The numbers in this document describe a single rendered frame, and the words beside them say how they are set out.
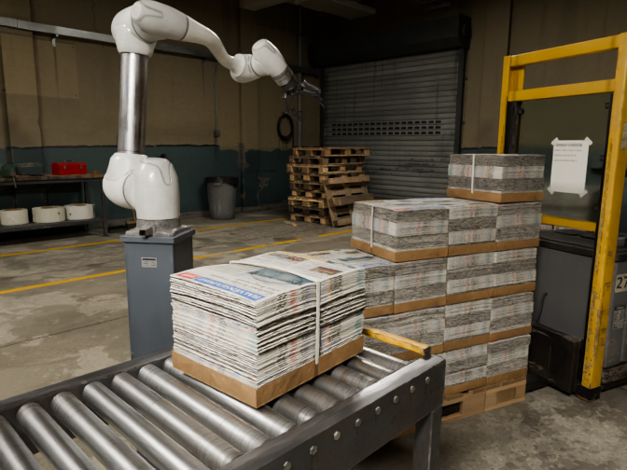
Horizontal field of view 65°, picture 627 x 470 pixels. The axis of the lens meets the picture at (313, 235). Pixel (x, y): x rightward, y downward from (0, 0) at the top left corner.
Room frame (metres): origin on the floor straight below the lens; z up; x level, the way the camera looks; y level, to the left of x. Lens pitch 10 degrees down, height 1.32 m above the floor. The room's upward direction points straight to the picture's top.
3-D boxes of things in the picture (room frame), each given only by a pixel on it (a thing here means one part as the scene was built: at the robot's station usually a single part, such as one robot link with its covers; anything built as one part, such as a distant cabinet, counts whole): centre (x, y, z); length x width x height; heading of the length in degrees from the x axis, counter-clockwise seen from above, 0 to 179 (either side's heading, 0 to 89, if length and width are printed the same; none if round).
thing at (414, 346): (1.35, -0.14, 0.81); 0.43 x 0.03 x 0.02; 46
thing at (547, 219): (2.76, -1.35, 0.92); 0.57 x 0.01 x 0.05; 26
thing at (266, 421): (1.02, 0.20, 0.78); 0.47 x 0.05 x 0.05; 46
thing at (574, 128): (2.75, -1.33, 1.28); 0.57 x 0.01 x 0.65; 26
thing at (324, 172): (9.05, -0.27, 0.65); 1.33 x 0.94 x 1.30; 140
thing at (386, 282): (2.23, -0.27, 0.42); 1.17 x 0.39 x 0.83; 116
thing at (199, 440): (0.92, 0.29, 0.78); 0.47 x 0.05 x 0.05; 46
